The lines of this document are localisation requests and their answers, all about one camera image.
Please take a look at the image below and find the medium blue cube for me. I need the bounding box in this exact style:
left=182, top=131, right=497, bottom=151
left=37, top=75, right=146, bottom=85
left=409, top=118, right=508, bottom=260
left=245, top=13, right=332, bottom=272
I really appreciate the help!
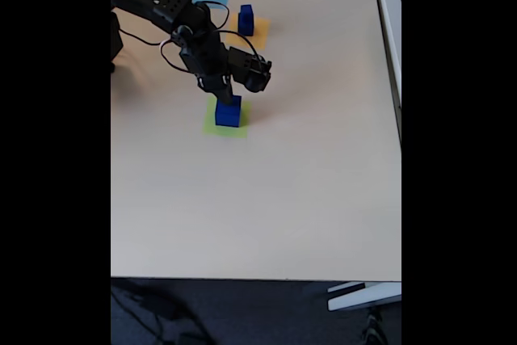
left=237, top=17, right=255, bottom=37

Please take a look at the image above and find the large blue cube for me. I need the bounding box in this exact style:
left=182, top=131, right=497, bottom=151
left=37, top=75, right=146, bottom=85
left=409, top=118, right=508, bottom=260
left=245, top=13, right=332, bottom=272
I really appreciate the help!
left=214, top=95, right=242, bottom=128

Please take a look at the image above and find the black motor cable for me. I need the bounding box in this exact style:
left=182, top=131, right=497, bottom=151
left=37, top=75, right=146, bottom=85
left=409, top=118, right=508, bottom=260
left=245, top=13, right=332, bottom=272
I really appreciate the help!
left=120, top=27, right=199, bottom=76

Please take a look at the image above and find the green paper square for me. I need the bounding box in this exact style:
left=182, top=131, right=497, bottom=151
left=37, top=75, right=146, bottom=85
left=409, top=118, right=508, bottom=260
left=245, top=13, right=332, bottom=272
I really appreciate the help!
left=201, top=96, right=252, bottom=139

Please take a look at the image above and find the white table foot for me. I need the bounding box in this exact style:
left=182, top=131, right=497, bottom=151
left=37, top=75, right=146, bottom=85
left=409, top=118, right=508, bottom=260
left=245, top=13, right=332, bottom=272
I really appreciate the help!
left=326, top=281, right=402, bottom=313

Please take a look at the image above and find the white adjacent table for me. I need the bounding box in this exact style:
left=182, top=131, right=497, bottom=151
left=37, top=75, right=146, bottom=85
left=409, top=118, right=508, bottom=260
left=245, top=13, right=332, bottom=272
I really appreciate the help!
left=370, top=0, right=402, bottom=145

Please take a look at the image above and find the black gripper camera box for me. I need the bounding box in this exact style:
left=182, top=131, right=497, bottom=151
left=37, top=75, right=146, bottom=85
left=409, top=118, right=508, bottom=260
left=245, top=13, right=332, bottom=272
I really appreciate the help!
left=228, top=46, right=273, bottom=94

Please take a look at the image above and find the orange paper square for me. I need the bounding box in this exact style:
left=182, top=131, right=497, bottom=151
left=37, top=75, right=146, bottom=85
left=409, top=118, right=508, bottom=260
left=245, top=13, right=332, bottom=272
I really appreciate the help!
left=224, top=13, right=271, bottom=52

